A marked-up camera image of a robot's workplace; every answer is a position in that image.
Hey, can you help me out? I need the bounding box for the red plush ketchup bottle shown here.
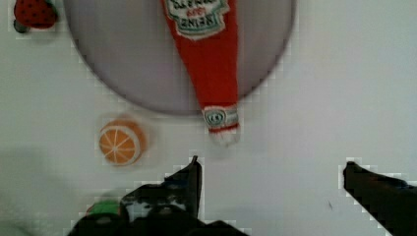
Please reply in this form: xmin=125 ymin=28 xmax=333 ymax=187
xmin=160 ymin=0 xmax=240 ymax=147

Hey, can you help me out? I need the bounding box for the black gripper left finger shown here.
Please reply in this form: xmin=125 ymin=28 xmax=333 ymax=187
xmin=120 ymin=155 xmax=203 ymax=222

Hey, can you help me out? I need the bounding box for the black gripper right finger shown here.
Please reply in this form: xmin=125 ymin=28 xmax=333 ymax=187
xmin=342 ymin=161 xmax=417 ymax=236

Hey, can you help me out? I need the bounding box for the small red plush strawberry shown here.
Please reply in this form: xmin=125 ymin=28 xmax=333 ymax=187
xmin=13 ymin=0 xmax=59 ymax=30

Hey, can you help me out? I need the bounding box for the plush orange slice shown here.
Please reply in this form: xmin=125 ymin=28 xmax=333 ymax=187
xmin=98 ymin=119 xmax=148 ymax=166

